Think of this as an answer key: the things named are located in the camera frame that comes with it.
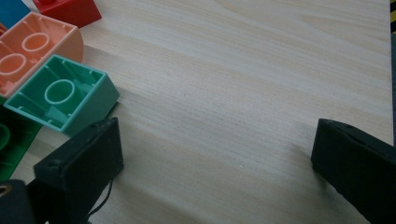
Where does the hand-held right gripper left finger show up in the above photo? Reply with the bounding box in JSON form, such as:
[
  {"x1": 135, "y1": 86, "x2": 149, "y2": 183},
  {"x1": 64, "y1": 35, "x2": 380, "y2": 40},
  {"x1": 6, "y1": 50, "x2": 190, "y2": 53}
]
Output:
[{"x1": 33, "y1": 117, "x2": 125, "y2": 224}]

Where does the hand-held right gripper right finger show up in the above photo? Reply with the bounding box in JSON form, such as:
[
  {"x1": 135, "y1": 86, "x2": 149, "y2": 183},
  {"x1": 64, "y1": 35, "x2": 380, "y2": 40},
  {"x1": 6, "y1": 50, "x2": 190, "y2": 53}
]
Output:
[{"x1": 310, "y1": 118, "x2": 396, "y2": 224}]

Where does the green toy building block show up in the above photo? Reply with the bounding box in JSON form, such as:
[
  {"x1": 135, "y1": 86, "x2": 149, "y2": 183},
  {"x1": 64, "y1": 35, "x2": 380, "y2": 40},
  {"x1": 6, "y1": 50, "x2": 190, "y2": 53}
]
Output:
[{"x1": 0, "y1": 94, "x2": 43, "y2": 183}]

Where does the teal toy building block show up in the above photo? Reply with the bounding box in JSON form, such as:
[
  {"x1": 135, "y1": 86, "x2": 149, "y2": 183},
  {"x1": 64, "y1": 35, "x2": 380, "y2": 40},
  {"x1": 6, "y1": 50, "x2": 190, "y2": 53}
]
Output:
[{"x1": 3, "y1": 54, "x2": 120, "y2": 138}]

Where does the peach curved toy building block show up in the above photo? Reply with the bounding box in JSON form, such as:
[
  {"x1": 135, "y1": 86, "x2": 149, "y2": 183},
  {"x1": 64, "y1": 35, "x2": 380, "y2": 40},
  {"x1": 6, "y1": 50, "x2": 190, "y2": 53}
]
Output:
[{"x1": 0, "y1": 11, "x2": 85, "y2": 99}]

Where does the red toy building block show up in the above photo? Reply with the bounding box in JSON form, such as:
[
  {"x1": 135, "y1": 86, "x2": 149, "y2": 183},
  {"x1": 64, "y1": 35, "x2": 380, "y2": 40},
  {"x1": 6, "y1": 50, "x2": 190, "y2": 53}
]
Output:
[{"x1": 32, "y1": 0, "x2": 103, "y2": 29}]

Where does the blue toy building block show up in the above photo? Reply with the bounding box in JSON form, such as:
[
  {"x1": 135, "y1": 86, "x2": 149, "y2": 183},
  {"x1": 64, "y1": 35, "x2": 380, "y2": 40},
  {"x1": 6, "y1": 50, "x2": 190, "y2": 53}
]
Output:
[{"x1": 0, "y1": 0, "x2": 32, "y2": 30}]

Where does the thin black gripper wire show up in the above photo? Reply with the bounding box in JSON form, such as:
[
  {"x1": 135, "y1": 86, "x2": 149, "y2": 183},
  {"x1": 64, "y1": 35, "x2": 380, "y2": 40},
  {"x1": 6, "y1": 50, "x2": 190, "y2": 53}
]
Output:
[{"x1": 87, "y1": 178, "x2": 114, "y2": 223}]

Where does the black yellow striped base plate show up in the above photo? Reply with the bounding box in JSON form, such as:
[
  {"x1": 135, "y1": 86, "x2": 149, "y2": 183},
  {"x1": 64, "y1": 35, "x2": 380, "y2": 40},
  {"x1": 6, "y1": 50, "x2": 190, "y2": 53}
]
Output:
[{"x1": 389, "y1": 0, "x2": 396, "y2": 35}]

